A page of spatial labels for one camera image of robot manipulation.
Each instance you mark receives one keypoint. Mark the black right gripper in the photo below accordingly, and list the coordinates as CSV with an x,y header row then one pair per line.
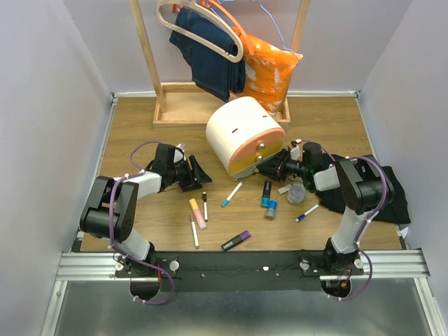
x,y
269,167

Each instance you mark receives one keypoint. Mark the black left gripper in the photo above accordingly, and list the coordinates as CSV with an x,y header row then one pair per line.
x,y
197,178

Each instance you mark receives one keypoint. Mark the white eraser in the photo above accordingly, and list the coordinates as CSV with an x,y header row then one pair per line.
x,y
284,189

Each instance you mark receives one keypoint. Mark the clear jar of paper clips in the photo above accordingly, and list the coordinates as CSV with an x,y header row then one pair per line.
x,y
296,193

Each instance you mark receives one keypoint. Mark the white rounded drawer organizer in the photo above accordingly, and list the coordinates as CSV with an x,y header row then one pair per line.
x,y
243,135

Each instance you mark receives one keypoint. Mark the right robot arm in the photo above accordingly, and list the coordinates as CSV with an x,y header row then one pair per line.
x,y
344,245

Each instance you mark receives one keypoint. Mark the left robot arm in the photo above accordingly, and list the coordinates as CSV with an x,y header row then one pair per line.
x,y
109,211

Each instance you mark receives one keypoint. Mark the white marker black cap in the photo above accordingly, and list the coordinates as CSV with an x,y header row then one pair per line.
x,y
205,206

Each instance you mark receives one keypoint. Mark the black highlighter blue cap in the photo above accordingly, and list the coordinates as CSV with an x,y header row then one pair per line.
x,y
265,199

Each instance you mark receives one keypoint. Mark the white marker light blue cap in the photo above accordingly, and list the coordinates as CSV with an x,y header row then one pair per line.
x,y
232,194

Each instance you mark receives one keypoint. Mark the pink highlighter orange cap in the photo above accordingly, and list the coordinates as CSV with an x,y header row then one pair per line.
x,y
197,214

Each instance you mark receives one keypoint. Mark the white marker dark blue cap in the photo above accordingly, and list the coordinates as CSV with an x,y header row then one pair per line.
x,y
305,214

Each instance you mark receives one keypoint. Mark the white marker brown cap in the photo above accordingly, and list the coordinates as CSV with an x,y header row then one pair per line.
x,y
194,232

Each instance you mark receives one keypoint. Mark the wooden clothes rack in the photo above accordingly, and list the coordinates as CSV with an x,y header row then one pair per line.
x,y
183,105

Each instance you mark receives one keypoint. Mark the black highlighter purple cap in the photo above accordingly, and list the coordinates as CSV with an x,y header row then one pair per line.
x,y
235,241

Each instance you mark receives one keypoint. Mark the orange white garment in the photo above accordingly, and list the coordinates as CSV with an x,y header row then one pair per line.
x,y
268,71

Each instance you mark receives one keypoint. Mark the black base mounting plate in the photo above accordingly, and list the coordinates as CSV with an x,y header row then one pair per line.
x,y
232,271

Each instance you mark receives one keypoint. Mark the dark blue jeans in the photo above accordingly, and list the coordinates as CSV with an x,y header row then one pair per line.
x,y
210,71

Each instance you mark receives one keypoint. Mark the beige clothes hanger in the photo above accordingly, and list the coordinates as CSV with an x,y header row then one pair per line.
x,y
196,31

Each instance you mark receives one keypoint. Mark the black cloth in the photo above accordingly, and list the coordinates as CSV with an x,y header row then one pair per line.
x,y
363,188

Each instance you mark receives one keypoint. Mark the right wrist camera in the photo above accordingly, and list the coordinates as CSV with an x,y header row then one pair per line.
x,y
295,151

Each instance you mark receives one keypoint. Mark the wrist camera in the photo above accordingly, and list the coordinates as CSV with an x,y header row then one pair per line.
x,y
179,152
295,151

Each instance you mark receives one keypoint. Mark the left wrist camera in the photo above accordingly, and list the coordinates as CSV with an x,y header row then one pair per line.
x,y
179,152

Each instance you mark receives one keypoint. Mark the aluminium frame rail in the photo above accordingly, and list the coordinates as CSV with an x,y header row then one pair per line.
x,y
392,264

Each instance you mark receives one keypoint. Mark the light blue wire hanger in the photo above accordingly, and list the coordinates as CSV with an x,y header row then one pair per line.
x,y
274,22

